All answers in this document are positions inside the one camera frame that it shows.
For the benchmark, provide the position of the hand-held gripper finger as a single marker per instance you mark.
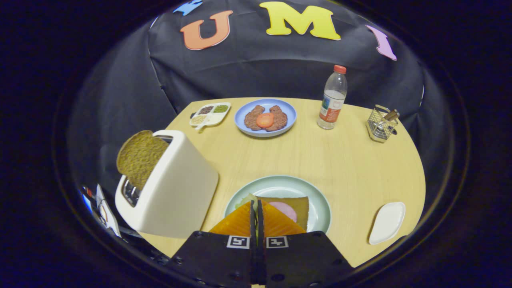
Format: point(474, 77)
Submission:
point(260, 228)
point(253, 228)

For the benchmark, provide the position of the green lettuce leaf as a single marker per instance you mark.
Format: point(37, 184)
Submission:
point(246, 200)

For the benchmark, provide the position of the round brown toast slice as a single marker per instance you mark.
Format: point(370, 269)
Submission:
point(140, 158)

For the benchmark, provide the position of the pink ham slice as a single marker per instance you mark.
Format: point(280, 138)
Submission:
point(286, 210)

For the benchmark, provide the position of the square brown bread slice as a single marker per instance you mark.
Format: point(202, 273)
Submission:
point(302, 204)

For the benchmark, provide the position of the pale green round plate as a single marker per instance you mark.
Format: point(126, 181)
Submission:
point(316, 208)

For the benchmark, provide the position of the white toaster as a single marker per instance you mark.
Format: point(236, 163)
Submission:
point(176, 192)

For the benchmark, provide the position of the red tomato slice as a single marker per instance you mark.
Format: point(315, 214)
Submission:
point(265, 120)

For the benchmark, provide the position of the white divided seasoning tray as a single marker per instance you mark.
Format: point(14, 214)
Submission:
point(216, 118)

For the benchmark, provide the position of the blue round plate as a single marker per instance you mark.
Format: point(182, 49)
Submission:
point(288, 114)

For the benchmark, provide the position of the small white square dish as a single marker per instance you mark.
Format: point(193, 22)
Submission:
point(387, 222)

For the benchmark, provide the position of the clear red-capped water bottle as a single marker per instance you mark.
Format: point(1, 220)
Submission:
point(332, 108)

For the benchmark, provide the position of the white paper card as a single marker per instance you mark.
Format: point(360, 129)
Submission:
point(106, 212)

